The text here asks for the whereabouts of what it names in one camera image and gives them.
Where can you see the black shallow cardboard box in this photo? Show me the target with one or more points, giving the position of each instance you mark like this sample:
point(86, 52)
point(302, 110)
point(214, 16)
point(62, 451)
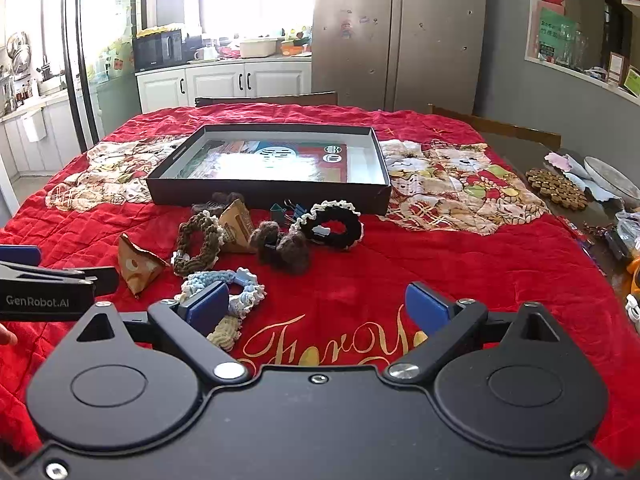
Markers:
point(368, 187)

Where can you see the cream knitted scrunchie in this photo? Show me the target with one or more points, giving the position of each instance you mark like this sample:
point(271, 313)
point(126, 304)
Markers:
point(226, 333)

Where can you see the person's left hand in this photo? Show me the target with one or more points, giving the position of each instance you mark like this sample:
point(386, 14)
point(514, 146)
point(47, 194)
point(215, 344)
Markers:
point(7, 338)

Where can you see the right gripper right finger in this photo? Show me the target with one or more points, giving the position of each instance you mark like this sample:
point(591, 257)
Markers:
point(448, 325)

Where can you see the white kitchen cabinet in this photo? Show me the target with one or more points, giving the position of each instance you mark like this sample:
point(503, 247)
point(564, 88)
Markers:
point(254, 78)

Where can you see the grey ceramic plate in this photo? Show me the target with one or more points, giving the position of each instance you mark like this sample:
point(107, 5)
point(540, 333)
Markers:
point(613, 181)

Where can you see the green paper sign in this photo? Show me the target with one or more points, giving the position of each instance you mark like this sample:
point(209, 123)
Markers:
point(556, 38)

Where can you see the orange bowl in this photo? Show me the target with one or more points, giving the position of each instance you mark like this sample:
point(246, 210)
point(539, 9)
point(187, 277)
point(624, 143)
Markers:
point(290, 49)

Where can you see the wooden bead trivet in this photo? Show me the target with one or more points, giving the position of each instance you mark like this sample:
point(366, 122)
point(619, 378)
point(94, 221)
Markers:
point(552, 186)

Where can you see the brown braided scrunchie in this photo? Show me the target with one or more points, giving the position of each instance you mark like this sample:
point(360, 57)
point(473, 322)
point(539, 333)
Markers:
point(199, 244)

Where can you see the dark wooden chair back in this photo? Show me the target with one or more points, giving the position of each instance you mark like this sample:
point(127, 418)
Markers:
point(310, 99)

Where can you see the blue binder clip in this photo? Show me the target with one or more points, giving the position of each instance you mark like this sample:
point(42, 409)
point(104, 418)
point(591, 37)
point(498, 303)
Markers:
point(294, 210)

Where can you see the black white-trimmed scrunchie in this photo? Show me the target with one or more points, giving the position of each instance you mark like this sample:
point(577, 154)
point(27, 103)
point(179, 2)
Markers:
point(332, 223)

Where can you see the light blue knitted scrunchie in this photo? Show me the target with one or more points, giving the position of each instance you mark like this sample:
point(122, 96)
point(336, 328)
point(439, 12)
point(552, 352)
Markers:
point(240, 289)

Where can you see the teal binder clip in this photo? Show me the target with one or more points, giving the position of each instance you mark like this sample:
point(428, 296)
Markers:
point(278, 214)

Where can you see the brown fuzzy claw clip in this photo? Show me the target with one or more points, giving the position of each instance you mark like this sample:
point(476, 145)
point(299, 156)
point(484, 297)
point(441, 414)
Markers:
point(218, 203)
point(286, 251)

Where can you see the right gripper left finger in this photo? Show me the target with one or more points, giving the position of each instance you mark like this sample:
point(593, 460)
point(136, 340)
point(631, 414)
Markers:
point(181, 329)

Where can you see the steel double-door refrigerator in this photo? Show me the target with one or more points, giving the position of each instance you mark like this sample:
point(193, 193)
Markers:
point(398, 54)

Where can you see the beige plastic basin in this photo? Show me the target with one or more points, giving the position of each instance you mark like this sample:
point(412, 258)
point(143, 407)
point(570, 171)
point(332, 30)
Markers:
point(258, 48)

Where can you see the pink scalloped paper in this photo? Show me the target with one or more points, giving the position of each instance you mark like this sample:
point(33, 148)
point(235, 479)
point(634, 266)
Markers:
point(558, 161)

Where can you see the brown pyramid paper packet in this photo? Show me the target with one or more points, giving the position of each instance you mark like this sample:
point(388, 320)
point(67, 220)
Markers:
point(137, 266)

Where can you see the black microwave oven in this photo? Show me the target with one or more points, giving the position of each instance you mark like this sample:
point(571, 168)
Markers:
point(158, 50)

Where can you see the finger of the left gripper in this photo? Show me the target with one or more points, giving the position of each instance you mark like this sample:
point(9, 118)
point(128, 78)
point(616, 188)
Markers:
point(21, 254)

